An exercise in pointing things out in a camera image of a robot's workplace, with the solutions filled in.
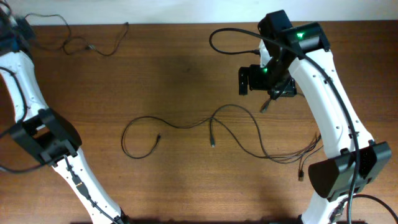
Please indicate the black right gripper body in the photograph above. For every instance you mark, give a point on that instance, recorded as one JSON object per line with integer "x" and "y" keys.
{"x": 266, "y": 79}

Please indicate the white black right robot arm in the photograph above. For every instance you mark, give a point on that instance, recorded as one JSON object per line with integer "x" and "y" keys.
{"x": 301, "y": 56}

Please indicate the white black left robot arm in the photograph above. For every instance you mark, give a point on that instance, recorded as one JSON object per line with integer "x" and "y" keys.
{"x": 39, "y": 130}

